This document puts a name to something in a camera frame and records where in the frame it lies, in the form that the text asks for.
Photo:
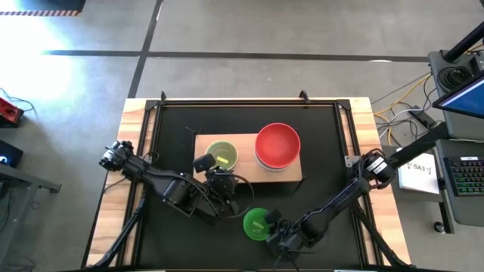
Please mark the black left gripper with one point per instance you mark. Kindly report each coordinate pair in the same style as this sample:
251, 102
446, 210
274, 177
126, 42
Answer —
222, 183

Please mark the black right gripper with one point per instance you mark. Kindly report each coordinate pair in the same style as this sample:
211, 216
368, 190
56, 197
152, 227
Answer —
283, 238

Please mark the wooden shelf with black frame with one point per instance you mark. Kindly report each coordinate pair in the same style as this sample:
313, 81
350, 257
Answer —
246, 175

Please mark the yellow translucent plastic bowl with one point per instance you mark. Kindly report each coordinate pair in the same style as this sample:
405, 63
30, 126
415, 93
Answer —
223, 155

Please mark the green translucent plastic bowl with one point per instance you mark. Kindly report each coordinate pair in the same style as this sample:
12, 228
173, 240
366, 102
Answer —
255, 224

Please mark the white bowl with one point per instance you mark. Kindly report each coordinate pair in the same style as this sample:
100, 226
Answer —
274, 169

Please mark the red bowl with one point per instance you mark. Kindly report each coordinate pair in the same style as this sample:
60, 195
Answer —
278, 145

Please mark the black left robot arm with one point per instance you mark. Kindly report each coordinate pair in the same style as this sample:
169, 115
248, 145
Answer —
151, 175

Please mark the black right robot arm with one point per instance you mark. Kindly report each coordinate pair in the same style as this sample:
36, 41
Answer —
340, 198

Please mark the black table mat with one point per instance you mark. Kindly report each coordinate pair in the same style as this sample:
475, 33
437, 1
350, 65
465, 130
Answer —
246, 121

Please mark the black clamp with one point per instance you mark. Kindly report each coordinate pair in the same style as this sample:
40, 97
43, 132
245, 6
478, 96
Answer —
304, 96
163, 96

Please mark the white paper sheet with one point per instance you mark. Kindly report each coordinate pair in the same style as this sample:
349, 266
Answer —
417, 177

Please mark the black caster wheel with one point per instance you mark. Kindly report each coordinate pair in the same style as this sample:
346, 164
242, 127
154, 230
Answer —
439, 227

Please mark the black diagonal support beam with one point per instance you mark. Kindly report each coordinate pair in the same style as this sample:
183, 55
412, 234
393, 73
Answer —
423, 141

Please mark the black power strip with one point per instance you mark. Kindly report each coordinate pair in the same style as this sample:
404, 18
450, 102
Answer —
422, 117

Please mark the grey desk cart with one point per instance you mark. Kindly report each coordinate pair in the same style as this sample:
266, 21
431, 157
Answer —
469, 211

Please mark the backlit black keyboard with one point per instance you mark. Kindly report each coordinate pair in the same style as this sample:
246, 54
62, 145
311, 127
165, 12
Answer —
467, 175

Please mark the grey side table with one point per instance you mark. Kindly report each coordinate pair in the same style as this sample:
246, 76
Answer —
26, 177

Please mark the black device with blue light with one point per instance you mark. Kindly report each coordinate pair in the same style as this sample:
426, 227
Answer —
9, 153

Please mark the red box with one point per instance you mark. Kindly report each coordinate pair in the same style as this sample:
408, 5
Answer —
9, 113

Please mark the computer monitor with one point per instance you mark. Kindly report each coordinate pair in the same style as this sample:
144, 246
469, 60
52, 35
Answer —
467, 100

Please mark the dark mat with hazard stripe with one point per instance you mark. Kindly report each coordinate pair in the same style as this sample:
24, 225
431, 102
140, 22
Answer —
41, 4

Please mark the black pole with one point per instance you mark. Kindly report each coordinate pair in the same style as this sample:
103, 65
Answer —
463, 45

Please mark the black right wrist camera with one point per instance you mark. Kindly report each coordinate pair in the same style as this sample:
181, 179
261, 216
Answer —
273, 217

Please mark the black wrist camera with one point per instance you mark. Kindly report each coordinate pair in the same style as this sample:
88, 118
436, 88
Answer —
204, 163
273, 217

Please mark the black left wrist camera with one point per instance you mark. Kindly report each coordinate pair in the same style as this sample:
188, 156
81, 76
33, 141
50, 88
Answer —
204, 163

